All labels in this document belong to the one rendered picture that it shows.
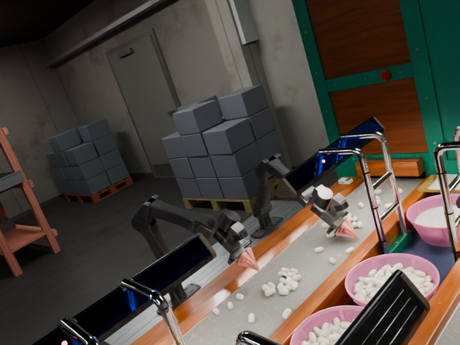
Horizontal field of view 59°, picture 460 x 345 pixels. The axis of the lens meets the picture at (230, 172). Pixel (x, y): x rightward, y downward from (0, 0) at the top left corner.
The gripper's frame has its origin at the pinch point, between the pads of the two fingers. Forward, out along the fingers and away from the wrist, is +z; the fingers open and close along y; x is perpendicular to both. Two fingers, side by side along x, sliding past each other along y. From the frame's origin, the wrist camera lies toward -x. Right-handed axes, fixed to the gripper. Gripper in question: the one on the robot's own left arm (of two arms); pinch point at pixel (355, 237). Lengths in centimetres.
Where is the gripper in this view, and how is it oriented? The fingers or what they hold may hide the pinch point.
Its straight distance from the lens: 160.9
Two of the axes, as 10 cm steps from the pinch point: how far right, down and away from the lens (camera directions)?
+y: 6.9, -4.1, 6.0
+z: 7.0, 5.9, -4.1
